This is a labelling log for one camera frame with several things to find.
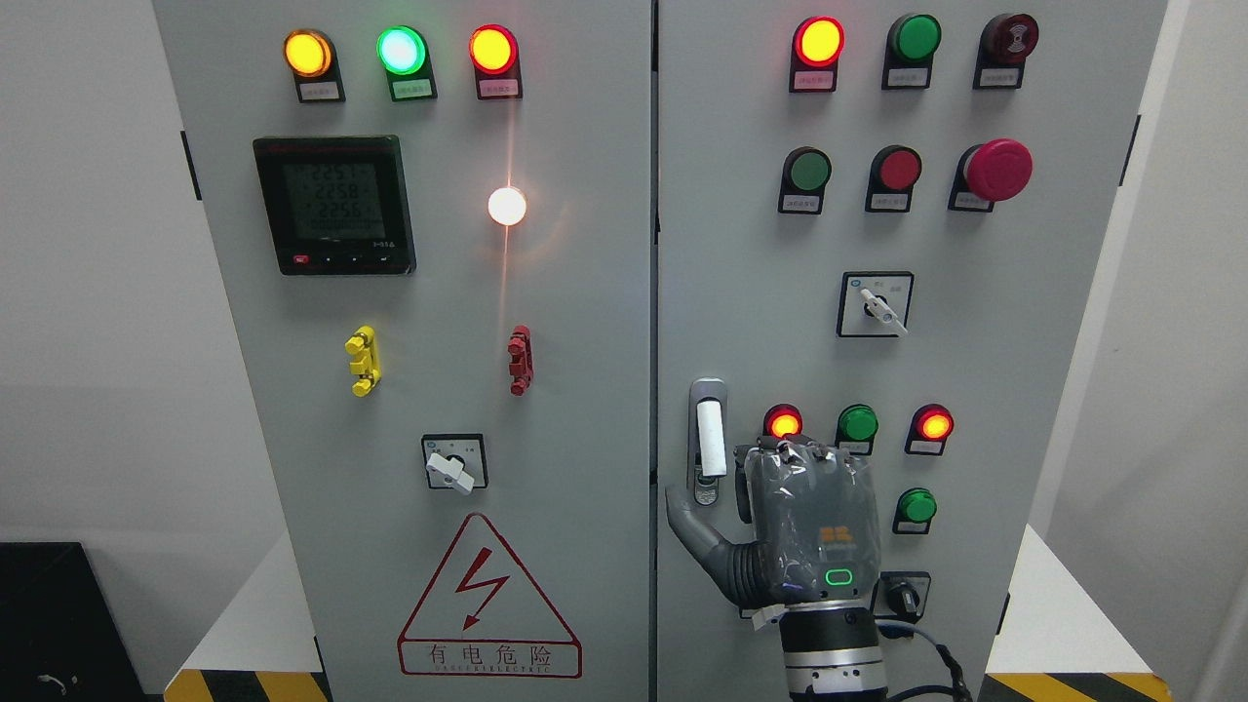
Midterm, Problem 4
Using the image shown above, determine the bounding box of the black selector switch knob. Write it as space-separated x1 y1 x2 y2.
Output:
871 570 932 625

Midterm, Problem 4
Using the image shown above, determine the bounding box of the black box bottom left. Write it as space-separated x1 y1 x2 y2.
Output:
1 542 144 701

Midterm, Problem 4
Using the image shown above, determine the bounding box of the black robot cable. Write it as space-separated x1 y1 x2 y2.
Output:
877 620 973 702

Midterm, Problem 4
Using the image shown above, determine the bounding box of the black digital power meter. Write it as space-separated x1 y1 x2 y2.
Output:
253 135 417 276

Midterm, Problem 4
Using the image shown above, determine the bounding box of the grey cabinet door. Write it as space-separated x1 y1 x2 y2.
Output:
651 1 1168 701
154 1 651 701

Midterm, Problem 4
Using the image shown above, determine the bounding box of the dark red buzzer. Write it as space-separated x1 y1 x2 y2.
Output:
973 12 1040 90

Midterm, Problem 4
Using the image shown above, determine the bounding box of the red lit light lower left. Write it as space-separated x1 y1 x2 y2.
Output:
763 403 802 440

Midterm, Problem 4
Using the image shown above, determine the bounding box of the green light lower middle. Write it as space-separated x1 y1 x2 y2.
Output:
835 403 879 456

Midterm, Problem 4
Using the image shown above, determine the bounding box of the white lit indicator light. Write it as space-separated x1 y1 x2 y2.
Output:
487 186 527 227

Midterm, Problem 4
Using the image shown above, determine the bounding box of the red electric hazard sign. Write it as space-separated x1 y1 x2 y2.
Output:
397 513 583 680

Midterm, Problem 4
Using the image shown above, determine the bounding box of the grey right cabinet door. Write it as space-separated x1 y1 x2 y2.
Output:
651 1 1168 701

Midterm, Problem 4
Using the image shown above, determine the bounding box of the yellow indicator light top left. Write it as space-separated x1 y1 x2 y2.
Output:
285 27 346 102

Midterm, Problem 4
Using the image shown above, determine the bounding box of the upper right rotary switch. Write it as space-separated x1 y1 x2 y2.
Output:
837 271 915 337

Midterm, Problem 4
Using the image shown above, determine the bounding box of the grey left cabinet door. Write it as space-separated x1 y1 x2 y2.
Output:
154 1 651 701

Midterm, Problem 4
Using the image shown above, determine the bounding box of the red lit light lower right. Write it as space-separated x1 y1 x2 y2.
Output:
905 403 955 456

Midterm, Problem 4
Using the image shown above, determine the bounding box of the silver door handle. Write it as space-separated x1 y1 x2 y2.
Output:
686 377 729 506

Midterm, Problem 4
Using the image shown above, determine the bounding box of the green push button upper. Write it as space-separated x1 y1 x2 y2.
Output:
778 146 832 216

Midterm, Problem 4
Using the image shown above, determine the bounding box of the red emergency stop button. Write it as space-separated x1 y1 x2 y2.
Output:
948 137 1035 214

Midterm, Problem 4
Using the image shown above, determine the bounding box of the green push button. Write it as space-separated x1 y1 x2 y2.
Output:
892 487 938 536
778 146 832 216

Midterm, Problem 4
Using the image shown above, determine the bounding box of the green push button lower right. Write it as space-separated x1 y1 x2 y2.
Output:
892 487 938 536

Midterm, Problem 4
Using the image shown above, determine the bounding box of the white lower rotary switch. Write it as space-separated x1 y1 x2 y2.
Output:
738 605 786 631

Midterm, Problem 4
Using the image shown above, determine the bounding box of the green light top right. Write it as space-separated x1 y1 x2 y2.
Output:
881 12 942 92

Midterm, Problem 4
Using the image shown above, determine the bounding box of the red lit light top right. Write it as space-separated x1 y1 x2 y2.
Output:
789 15 845 94

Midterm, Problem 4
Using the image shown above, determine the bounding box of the red push button upper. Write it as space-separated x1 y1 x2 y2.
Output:
864 145 922 214

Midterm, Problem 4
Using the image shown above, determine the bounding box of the green lit indicator light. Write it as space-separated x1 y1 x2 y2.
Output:
377 25 438 101

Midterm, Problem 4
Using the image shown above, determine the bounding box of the left door rotary switch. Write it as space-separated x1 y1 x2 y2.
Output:
421 433 489 496

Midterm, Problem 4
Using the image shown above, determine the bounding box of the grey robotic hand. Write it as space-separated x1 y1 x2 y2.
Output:
666 435 882 610

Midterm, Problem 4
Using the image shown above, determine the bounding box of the red indicator light left door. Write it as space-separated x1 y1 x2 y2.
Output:
469 22 523 99

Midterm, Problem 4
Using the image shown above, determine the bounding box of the white platform with hazard stripes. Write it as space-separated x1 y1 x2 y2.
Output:
163 530 1172 701

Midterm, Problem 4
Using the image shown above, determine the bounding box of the red lit light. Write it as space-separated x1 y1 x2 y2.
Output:
905 403 955 456
789 15 845 94
763 403 802 440

